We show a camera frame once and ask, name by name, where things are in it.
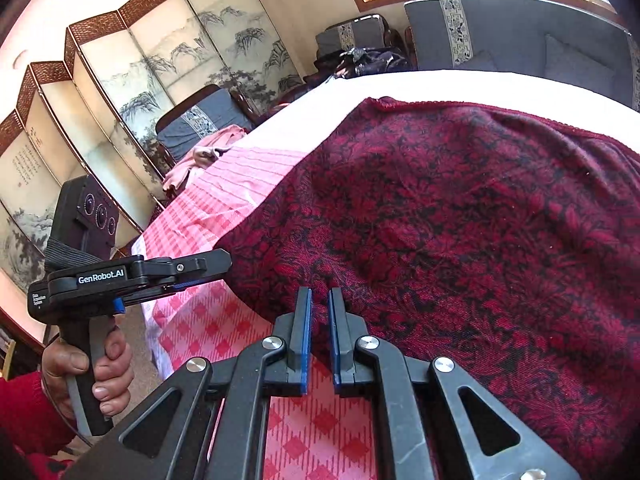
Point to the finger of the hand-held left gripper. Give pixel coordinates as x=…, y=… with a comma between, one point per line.
x=200, y=264
x=155, y=294

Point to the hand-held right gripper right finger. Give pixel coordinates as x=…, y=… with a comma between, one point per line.
x=334, y=345

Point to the dark red floral sweater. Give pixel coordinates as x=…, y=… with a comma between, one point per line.
x=450, y=240

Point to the person's left hand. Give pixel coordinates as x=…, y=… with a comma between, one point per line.
x=115, y=360

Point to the painted folding screen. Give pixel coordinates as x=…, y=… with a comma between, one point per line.
x=150, y=60

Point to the pink cloth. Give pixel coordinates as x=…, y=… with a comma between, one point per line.
x=200, y=157

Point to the small grey pillow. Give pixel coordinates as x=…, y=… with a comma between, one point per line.
x=484, y=61

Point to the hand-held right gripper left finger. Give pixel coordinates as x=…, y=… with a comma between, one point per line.
x=305, y=345

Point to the grey padded headboard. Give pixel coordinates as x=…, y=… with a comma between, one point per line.
x=510, y=30

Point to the armchair with grey cushion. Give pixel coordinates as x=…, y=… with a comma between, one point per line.
x=350, y=35

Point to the person's left forearm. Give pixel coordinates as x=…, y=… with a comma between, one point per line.
x=25, y=415

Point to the wooden chair with grey cushion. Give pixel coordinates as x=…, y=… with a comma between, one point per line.
x=200, y=120

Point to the pink checkered bed blanket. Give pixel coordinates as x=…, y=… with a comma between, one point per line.
x=210, y=200

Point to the large grey pillow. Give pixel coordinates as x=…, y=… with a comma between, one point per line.
x=580, y=57

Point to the dark shiny bag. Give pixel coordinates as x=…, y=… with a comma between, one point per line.
x=365, y=62

